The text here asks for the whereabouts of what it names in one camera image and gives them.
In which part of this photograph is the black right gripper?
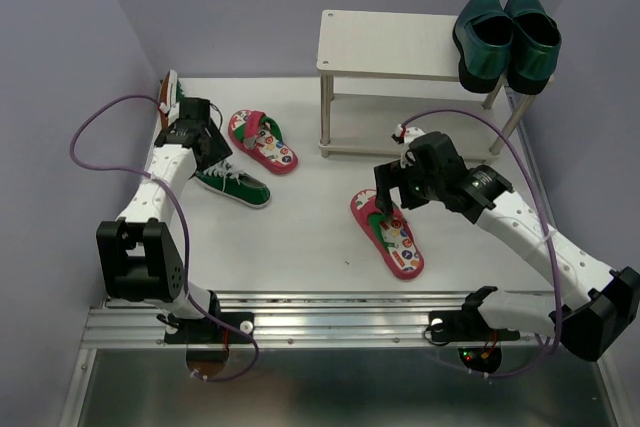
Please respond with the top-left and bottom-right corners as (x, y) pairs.
(372, 157), (443, 216)

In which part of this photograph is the green canvas sneaker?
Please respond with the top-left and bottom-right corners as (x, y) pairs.
(195, 161), (271, 208)
(158, 70), (184, 129)

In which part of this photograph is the pink flip-flop with letters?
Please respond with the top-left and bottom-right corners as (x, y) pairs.
(350, 189), (424, 281)

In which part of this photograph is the green loafer shoe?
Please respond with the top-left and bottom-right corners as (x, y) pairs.
(452, 0), (513, 94)
(504, 0), (562, 96)

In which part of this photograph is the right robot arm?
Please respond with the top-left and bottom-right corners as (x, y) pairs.
(374, 127), (639, 362)

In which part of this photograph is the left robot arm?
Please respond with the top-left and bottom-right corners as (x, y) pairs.
(96, 97), (231, 341)

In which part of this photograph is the white two-tier shoe shelf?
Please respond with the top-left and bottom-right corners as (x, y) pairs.
(316, 10), (534, 162)

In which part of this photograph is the green canvas sneaker on side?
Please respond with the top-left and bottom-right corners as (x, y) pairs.
(158, 70), (184, 129)

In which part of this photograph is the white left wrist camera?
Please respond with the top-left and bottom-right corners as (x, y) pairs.
(157, 102), (173, 120)

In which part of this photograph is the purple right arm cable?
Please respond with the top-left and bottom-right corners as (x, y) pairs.
(399, 107), (562, 379)

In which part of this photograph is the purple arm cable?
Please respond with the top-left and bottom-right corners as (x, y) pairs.
(399, 107), (562, 379)
(69, 94), (260, 382)

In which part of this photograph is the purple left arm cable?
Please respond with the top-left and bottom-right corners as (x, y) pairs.
(69, 94), (260, 382)

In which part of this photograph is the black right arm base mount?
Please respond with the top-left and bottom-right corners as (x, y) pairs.
(423, 286), (520, 345)

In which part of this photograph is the aluminium table edge rail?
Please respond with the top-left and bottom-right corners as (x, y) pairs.
(81, 291), (467, 350)

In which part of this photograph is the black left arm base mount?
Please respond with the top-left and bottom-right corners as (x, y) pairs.
(156, 291), (255, 345)

